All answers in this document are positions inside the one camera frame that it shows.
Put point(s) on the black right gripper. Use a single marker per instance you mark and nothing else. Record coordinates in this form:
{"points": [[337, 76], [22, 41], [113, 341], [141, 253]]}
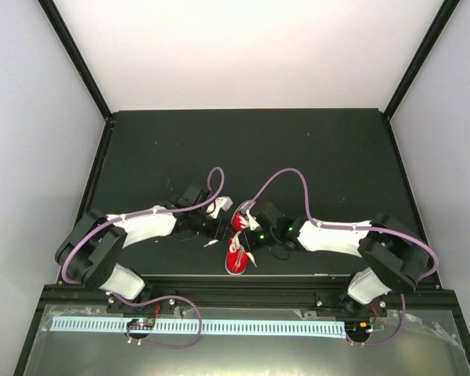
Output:
{"points": [[249, 243]]}

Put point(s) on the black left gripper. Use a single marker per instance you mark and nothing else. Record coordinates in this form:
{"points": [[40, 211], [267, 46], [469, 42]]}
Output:
{"points": [[218, 231]]}

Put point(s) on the white shoelace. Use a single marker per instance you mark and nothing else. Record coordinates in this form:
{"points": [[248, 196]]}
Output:
{"points": [[213, 242]]}

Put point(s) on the red canvas sneaker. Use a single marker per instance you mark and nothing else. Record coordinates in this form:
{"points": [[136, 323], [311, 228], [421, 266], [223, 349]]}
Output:
{"points": [[236, 257]]}

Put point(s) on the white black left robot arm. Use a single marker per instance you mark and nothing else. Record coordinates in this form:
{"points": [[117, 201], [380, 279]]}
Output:
{"points": [[89, 255]]}

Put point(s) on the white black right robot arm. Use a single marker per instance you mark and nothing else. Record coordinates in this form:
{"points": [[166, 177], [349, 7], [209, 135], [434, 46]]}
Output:
{"points": [[395, 260]]}

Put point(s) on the left controller circuit board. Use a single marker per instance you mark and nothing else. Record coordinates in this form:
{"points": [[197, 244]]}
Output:
{"points": [[141, 324]]}

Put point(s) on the controller circuit board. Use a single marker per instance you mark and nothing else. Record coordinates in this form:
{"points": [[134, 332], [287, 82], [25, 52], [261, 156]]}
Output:
{"points": [[141, 324], [360, 327]]}

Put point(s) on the right controller circuit board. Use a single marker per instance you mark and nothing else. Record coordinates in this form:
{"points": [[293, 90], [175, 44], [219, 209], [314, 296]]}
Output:
{"points": [[360, 327]]}

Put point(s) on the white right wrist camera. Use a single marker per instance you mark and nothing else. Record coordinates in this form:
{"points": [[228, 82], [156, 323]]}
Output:
{"points": [[245, 218]]}

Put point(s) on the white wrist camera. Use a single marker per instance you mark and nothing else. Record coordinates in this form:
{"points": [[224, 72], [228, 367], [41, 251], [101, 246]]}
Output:
{"points": [[220, 204], [245, 218]]}

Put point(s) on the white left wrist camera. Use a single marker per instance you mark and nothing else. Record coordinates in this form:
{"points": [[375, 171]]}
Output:
{"points": [[220, 204]]}

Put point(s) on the black front mounting rail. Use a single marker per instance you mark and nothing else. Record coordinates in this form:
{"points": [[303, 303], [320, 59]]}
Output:
{"points": [[325, 296]]}

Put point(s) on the white slotted cable duct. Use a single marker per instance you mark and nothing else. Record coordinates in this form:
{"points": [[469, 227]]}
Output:
{"points": [[320, 329]]}

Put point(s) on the black frame rail left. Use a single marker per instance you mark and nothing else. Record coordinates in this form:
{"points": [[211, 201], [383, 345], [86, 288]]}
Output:
{"points": [[82, 199]]}

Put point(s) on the black aluminium frame post left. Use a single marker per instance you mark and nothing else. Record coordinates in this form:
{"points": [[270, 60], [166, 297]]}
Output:
{"points": [[70, 46]]}

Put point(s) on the black aluminium frame post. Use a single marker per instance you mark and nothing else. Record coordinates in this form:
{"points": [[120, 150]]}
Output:
{"points": [[436, 28], [70, 46]]}

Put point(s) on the black aluminium frame post right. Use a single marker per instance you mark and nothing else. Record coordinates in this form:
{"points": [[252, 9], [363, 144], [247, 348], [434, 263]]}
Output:
{"points": [[436, 28]]}

